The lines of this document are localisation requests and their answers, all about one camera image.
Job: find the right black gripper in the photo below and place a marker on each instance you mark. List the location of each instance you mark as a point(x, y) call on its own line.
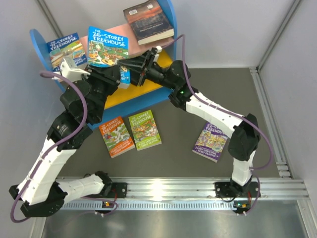
point(137, 64)

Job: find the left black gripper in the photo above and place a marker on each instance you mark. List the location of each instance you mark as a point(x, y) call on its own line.
point(109, 75)

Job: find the light blue 26-storey book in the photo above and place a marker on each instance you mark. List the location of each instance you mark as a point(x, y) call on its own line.
point(105, 49)

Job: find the dark two cities book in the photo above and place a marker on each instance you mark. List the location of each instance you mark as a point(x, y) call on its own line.
point(148, 22)

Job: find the dark blue 91-storey book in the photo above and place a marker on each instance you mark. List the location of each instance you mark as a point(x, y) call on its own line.
point(67, 46)

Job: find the orange 78-storey treehouse book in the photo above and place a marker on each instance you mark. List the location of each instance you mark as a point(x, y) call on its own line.
point(116, 137)

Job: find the lime 65-storey treehouse book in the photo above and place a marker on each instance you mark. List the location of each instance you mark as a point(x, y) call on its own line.
point(144, 130)

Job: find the purple 52-storey treehouse book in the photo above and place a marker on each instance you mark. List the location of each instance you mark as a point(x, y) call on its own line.
point(210, 143)

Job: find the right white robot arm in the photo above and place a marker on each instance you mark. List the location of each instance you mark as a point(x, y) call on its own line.
point(241, 130)

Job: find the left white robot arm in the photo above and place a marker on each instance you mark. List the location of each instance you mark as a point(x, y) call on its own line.
point(84, 101)

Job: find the colourful wooden bookshelf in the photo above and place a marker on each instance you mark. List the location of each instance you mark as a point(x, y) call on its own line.
point(124, 102)

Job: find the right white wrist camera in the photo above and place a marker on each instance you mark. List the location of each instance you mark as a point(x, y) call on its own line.
point(157, 52)

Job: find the aluminium mounting rail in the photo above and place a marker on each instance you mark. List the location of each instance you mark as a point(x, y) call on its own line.
point(168, 189)

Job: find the perforated cable tray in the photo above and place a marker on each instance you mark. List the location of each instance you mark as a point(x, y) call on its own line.
point(85, 205)

